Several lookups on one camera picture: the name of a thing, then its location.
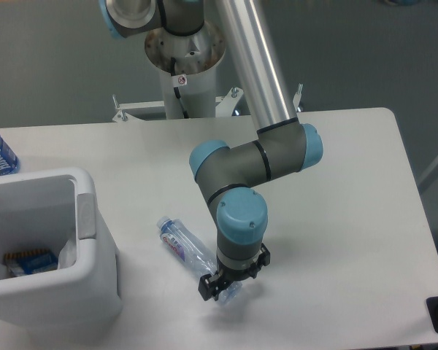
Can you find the crushed clear plastic bottle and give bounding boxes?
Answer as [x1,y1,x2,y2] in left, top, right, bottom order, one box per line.
[156,215,244,306]

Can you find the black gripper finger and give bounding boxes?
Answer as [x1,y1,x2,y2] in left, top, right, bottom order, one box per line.
[198,273,228,301]
[247,244,270,279]

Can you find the blue snack packet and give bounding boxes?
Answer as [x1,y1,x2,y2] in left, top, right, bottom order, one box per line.
[4,249,58,277]

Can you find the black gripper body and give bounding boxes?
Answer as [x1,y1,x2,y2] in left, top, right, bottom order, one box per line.
[218,261,261,282]

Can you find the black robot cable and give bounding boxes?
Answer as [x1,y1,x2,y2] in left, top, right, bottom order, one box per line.
[169,56,190,120]

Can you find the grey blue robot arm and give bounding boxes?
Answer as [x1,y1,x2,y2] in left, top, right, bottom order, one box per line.
[99,1,323,300]

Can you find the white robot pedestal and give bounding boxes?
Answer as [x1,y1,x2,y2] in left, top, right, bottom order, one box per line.
[145,21,226,120]

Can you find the white pedestal base frame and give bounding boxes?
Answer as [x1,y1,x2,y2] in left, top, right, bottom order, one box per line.
[111,82,304,123]

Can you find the white trash can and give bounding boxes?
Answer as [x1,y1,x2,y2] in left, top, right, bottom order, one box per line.
[0,168,122,329]

